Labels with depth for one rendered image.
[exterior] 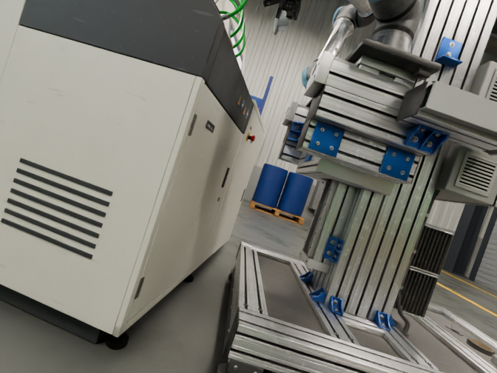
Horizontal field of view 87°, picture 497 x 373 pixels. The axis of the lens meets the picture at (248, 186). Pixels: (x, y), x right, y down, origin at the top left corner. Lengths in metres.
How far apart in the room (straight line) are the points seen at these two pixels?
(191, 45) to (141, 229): 0.50
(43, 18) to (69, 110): 0.28
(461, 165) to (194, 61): 0.94
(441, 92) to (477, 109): 0.10
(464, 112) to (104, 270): 1.00
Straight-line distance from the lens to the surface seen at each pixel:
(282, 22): 1.31
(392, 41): 0.95
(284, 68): 8.20
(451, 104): 0.83
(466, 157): 1.18
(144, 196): 0.75
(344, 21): 1.74
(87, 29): 0.95
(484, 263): 8.09
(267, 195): 5.73
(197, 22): 0.81
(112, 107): 0.83
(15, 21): 1.12
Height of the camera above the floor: 0.58
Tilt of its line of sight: 2 degrees down
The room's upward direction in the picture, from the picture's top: 19 degrees clockwise
